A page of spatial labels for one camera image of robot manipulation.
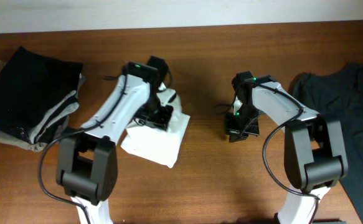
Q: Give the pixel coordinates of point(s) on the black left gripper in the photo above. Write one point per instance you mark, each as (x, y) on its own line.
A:
(158, 117)

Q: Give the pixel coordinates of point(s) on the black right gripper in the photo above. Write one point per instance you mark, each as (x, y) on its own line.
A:
(234, 133)

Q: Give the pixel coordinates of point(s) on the white t-shirt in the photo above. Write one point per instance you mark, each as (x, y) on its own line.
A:
(157, 145)

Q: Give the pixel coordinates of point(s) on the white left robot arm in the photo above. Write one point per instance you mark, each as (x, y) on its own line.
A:
(87, 167)

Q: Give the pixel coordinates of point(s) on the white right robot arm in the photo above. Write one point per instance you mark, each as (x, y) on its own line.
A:
(314, 151)

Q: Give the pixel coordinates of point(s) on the grey striped folded garment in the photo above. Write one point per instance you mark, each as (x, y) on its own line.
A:
(63, 108)

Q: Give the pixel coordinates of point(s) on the dark navy garment pile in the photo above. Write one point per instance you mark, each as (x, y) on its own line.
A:
(341, 96)

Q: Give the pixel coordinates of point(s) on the black folded garment stack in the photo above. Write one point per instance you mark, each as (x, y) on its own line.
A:
(30, 86)

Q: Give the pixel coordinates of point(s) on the grey folded cloth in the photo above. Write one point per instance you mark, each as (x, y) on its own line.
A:
(0, 137)

